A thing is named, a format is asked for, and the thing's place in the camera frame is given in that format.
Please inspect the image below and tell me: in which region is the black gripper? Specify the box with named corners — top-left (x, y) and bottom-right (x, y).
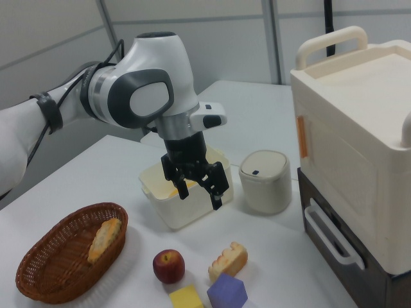
top-left (160, 130), bottom-right (231, 211)

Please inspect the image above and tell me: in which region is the golden ridged bread loaf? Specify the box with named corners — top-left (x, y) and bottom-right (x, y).
top-left (207, 241), bottom-right (249, 284)

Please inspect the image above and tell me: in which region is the long bread roll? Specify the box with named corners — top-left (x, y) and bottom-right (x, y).
top-left (87, 218), bottom-right (123, 265)

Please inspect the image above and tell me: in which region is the brown oval wicker basket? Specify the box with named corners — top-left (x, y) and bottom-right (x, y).
top-left (15, 201), bottom-right (129, 305)

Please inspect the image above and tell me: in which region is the yellow item inside box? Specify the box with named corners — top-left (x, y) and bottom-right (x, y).
top-left (166, 182), bottom-right (197, 198)

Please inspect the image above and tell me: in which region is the white open plastic box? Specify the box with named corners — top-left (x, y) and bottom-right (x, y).
top-left (138, 144), bottom-right (234, 230)

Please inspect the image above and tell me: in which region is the small cream lidded bin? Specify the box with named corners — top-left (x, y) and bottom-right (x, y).
top-left (238, 150), bottom-right (293, 216)

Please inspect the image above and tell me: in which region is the red apple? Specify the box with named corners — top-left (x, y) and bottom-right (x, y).
top-left (152, 249), bottom-right (186, 285)

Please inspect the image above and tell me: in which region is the purple foam cube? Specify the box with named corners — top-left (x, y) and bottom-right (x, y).
top-left (206, 273), bottom-right (249, 308)

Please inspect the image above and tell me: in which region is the yellow foam cube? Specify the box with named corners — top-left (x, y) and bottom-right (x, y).
top-left (169, 284), bottom-right (204, 308)

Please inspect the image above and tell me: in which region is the large cream plastic cabinet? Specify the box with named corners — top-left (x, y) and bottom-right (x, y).
top-left (290, 26), bottom-right (411, 275)

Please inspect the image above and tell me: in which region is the black background pole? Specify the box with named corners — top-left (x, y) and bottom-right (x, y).
top-left (322, 0), bottom-right (337, 57)

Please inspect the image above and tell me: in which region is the dark brown drawer unit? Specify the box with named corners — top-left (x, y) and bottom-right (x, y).
top-left (297, 167), bottom-right (411, 308)

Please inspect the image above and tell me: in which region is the orange strip handle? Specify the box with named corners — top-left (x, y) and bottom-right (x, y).
top-left (296, 115), bottom-right (310, 158)

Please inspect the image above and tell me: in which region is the white drawer handle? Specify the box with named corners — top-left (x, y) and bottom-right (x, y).
top-left (303, 206), bottom-right (365, 271)

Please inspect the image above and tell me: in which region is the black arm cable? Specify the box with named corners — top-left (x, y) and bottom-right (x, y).
top-left (26, 39), bottom-right (125, 168)

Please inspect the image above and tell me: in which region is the grey cable strap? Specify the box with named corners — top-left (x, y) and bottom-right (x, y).
top-left (30, 92), bottom-right (64, 135)

